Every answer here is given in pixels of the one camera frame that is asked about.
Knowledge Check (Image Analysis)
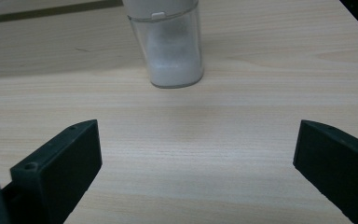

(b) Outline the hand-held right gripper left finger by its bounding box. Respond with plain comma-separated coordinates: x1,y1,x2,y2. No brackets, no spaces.
1,119,103,224

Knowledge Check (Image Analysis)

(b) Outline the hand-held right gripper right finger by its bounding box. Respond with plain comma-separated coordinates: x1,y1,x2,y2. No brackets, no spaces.
293,119,358,224

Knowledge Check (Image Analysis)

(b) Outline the clear salt shaker white lid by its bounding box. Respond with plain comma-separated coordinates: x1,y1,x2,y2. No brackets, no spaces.
121,0,205,90

